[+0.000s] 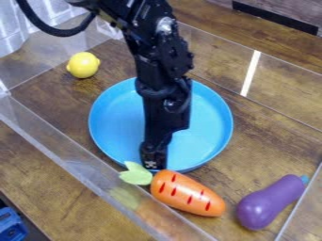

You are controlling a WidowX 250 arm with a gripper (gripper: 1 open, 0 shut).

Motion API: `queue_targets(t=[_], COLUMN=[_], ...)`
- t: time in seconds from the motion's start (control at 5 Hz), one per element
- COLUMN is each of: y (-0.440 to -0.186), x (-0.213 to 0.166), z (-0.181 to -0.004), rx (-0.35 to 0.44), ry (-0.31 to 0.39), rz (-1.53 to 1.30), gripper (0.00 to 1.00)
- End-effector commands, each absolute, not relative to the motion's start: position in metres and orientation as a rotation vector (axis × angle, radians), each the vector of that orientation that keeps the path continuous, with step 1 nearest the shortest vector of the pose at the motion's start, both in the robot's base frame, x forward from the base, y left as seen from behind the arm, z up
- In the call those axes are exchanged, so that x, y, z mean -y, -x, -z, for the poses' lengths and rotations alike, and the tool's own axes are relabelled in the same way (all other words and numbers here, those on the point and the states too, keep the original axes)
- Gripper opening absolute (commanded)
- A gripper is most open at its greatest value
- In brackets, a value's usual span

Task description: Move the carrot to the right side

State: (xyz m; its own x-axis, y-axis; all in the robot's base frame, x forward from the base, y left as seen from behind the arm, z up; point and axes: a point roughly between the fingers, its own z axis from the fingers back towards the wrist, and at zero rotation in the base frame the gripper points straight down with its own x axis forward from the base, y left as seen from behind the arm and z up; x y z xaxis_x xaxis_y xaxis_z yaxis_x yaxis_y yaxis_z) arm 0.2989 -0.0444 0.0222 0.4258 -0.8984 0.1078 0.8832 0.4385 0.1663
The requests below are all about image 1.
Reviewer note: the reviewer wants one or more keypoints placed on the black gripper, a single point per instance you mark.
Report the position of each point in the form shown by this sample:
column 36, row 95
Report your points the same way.
column 166, row 111

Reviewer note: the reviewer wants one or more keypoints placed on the blue round plate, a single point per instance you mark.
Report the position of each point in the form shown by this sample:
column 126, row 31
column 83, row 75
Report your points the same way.
column 116, row 125

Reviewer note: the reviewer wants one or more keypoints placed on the orange toy carrot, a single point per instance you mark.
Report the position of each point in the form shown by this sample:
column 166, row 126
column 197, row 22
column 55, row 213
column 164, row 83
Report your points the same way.
column 175, row 190

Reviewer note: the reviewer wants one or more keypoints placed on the purple toy eggplant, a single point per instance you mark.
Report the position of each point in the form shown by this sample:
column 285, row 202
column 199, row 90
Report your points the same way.
column 261, row 206

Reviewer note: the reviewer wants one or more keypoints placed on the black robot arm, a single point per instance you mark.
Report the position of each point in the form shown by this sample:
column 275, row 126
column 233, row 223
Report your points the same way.
column 163, row 60

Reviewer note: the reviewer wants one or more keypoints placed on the yellow toy lemon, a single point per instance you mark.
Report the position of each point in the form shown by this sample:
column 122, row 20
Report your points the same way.
column 83, row 65

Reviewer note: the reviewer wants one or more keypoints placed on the blue plastic object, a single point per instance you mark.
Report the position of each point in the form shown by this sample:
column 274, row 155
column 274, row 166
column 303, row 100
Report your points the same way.
column 12, row 227

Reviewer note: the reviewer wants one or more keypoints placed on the white checkered curtain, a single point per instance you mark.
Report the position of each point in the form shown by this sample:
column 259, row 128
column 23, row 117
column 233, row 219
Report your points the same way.
column 15, row 25

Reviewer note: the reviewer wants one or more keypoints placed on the clear acrylic tray wall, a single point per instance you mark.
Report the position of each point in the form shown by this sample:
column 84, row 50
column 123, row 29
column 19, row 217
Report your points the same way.
column 263, row 67

